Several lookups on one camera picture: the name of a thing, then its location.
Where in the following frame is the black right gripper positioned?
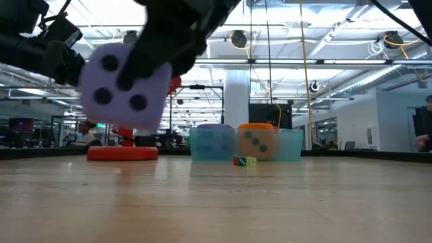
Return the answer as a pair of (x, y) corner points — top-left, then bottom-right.
(116, 0), (242, 91)

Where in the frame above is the large purple foam die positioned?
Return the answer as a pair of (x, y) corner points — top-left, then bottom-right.
(79, 43), (173, 131)
(195, 123), (236, 161)

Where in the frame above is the large orange foam die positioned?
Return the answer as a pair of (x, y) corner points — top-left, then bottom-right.
(237, 123), (275, 161)

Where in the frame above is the teal translucent plastic bin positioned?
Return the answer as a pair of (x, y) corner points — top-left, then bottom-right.
(189, 127), (304, 162)

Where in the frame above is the person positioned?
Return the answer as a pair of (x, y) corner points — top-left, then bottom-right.
(72, 121), (98, 147)
(414, 94), (432, 153)

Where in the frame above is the dark computer monitor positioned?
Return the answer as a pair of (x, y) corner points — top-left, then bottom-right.
(8, 117), (34, 132)

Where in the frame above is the white building column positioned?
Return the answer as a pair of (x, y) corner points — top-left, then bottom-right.
(224, 70), (250, 129)

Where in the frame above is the black power adapter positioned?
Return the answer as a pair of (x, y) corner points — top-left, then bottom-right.
(134, 135), (157, 148)

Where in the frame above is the red desk lamp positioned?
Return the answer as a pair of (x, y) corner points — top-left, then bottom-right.
(86, 76), (183, 161)

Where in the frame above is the black cabinet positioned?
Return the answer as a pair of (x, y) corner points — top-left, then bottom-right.
(248, 103), (293, 130)

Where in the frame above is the long ceiling light strip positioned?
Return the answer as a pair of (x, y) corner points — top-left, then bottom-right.
(194, 59), (432, 65)

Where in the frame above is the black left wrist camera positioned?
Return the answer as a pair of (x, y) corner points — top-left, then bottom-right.
(42, 17), (84, 49)

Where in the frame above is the black hanging cable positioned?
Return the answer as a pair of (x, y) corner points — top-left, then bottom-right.
(265, 0), (273, 105)

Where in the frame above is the yellow hanging cable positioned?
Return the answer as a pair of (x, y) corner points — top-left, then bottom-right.
(298, 0), (317, 144)

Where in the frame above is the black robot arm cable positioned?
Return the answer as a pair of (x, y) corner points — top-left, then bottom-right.
(371, 0), (432, 47)

